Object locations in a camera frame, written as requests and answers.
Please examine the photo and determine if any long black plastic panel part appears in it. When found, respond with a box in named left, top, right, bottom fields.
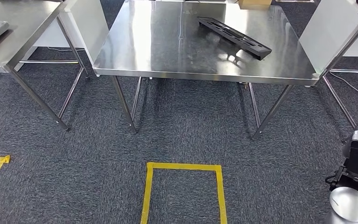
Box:
left=197, top=17, right=273, bottom=61

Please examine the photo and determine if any white cabinet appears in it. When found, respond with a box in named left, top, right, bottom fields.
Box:
left=14, top=0, right=110, bottom=72
left=299, top=0, right=358, bottom=75

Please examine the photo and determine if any cardboard box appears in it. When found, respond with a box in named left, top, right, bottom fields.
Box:
left=238, top=0, right=272, bottom=10

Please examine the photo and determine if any white power cable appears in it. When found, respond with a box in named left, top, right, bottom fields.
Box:
left=329, top=71, right=358, bottom=113

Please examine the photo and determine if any white floor cable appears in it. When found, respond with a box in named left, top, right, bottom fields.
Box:
left=47, top=46, right=85, bottom=52

